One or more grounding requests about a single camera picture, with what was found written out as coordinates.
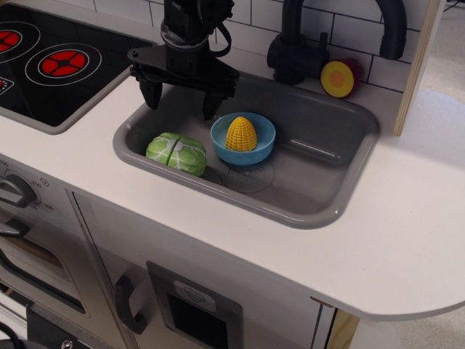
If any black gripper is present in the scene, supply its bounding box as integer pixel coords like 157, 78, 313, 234
127, 44, 240, 121

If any yellow toy corn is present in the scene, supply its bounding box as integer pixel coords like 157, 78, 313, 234
225, 116, 258, 152

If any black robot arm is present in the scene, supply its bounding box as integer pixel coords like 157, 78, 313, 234
128, 1, 240, 120

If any blue plastic bowl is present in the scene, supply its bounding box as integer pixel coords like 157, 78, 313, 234
210, 112, 276, 166

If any grey plastic sink basin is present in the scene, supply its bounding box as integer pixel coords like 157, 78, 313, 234
113, 73, 379, 229

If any green toy cabbage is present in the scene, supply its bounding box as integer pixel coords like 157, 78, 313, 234
145, 132, 207, 177

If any black toy faucet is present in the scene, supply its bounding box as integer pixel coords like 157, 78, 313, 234
267, 0, 407, 85

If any black toy stovetop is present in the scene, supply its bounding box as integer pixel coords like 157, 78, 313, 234
1, 3, 151, 135

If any red yellow toy fruit half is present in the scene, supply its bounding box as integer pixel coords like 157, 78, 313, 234
320, 59, 364, 98

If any grey oven knob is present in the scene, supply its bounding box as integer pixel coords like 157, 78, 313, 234
1, 174, 37, 208

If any toy oven door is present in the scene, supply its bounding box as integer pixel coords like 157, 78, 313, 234
1, 209, 119, 348

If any grey toy dispenser panel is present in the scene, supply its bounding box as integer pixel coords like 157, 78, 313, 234
146, 261, 244, 349

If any wooden side panel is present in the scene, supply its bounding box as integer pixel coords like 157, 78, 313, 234
392, 0, 445, 137

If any grey oven door handle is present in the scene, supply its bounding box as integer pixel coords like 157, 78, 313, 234
0, 218, 30, 238

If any black cabinet door handle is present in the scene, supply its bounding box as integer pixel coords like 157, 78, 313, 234
114, 275, 147, 335

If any black cable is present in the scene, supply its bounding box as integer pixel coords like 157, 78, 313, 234
0, 321, 23, 349

